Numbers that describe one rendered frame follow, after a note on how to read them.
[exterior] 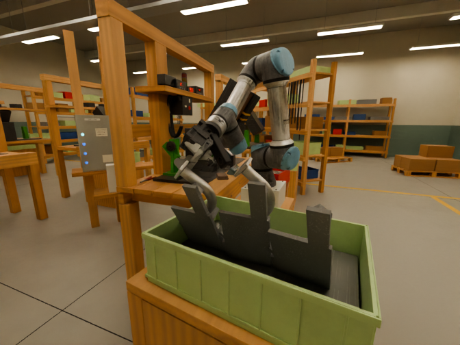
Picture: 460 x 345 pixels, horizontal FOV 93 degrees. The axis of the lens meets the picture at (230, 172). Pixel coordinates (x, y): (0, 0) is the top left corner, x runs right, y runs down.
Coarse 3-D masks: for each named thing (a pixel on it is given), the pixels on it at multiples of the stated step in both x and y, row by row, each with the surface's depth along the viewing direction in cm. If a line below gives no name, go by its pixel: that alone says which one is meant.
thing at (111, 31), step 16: (112, 32) 120; (112, 48) 121; (160, 48) 159; (112, 64) 123; (160, 64) 161; (112, 80) 125; (208, 80) 250; (112, 96) 128; (128, 96) 134; (160, 96) 164; (208, 96) 254; (112, 112) 130; (128, 112) 135; (160, 112) 165; (208, 112) 258; (112, 128) 133; (128, 128) 136; (160, 128) 167; (112, 144) 135; (128, 144) 137; (160, 144) 170; (128, 160) 138; (160, 160) 173; (128, 176) 139
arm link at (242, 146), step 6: (228, 132) 81; (234, 132) 82; (240, 132) 84; (222, 138) 86; (228, 138) 83; (234, 138) 83; (240, 138) 84; (222, 144) 88; (228, 144) 85; (234, 144) 84; (240, 144) 84; (246, 144) 87; (234, 150) 86; (240, 150) 85
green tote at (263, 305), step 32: (160, 224) 73; (288, 224) 86; (352, 224) 74; (160, 256) 65; (192, 256) 58; (192, 288) 61; (224, 288) 55; (256, 288) 50; (288, 288) 46; (256, 320) 52; (288, 320) 48; (320, 320) 44; (352, 320) 41
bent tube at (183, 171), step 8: (184, 168) 61; (176, 176) 62; (184, 176) 61; (192, 176) 62; (200, 184) 62; (208, 184) 64; (208, 192) 63; (208, 200) 65; (216, 200) 66; (208, 208) 68
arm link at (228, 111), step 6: (222, 108) 79; (228, 108) 79; (234, 108) 82; (216, 114) 76; (222, 114) 76; (228, 114) 78; (234, 114) 81; (228, 120) 77; (234, 120) 81; (228, 126) 78; (234, 126) 81
